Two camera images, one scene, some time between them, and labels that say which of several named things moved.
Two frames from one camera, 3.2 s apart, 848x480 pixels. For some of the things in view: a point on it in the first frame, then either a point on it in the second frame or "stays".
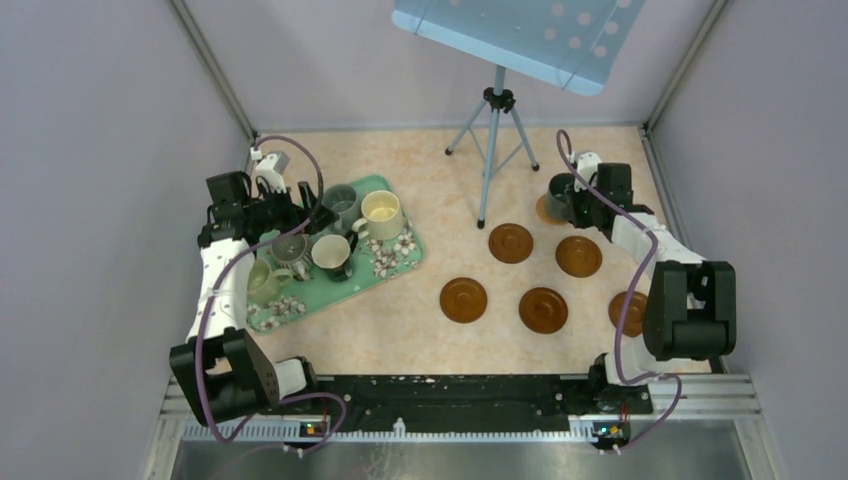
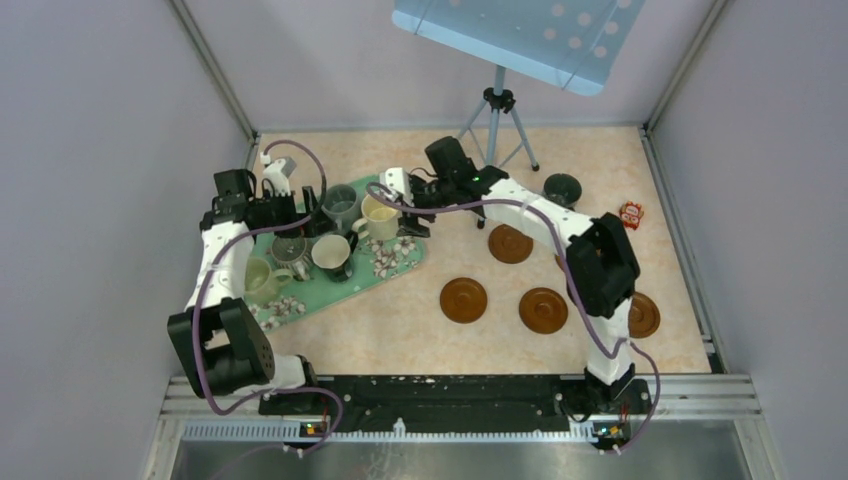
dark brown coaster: (543, 310) stays
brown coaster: (635, 315) stays
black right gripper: (575, 216) to (414, 229)
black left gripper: (294, 212) stays
